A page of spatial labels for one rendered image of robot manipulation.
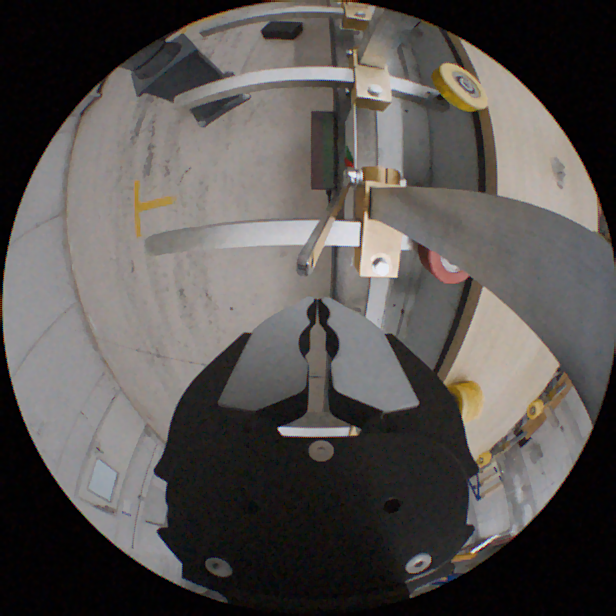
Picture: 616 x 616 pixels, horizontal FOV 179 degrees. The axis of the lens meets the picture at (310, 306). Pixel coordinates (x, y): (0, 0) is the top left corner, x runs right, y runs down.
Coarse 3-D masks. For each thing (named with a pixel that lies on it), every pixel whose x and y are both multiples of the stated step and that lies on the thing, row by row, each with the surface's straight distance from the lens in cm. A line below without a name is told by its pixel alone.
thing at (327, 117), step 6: (324, 114) 45; (330, 114) 45; (324, 120) 44; (330, 120) 44; (324, 126) 44; (330, 126) 44; (324, 132) 43; (330, 132) 43; (324, 138) 43; (330, 138) 43; (324, 144) 43; (330, 144) 43; (324, 150) 42; (330, 150) 42; (324, 156) 42; (330, 156) 42; (324, 162) 42; (330, 162) 42; (324, 168) 42; (330, 168) 42; (324, 174) 42; (330, 174) 42; (324, 180) 42; (330, 180) 42; (324, 186) 42; (330, 186) 42
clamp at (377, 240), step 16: (368, 176) 26; (384, 176) 26; (400, 176) 28; (368, 192) 25; (368, 208) 25; (368, 224) 26; (384, 224) 26; (368, 240) 26; (384, 240) 26; (400, 240) 27; (368, 256) 26; (384, 256) 27; (368, 272) 27
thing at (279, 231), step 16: (208, 224) 32; (224, 224) 28; (240, 224) 27; (256, 224) 27; (272, 224) 26; (288, 224) 26; (304, 224) 26; (336, 224) 26; (352, 224) 26; (144, 240) 36; (160, 240) 34; (176, 240) 32; (192, 240) 30; (208, 240) 29; (224, 240) 28; (240, 240) 28; (256, 240) 27; (272, 240) 27; (288, 240) 26; (304, 240) 26; (336, 240) 26; (352, 240) 27
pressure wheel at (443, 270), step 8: (424, 248) 26; (424, 256) 26; (432, 256) 25; (440, 256) 26; (424, 264) 27; (432, 264) 25; (440, 264) 26; (448, 264) 27; (432, 272) 26; (440, 272) 26; (448, 272) 27; (456, 272) 28; (464, 272) 29; (440, 280) 27; (448, 280) 27; (456, 280) 28
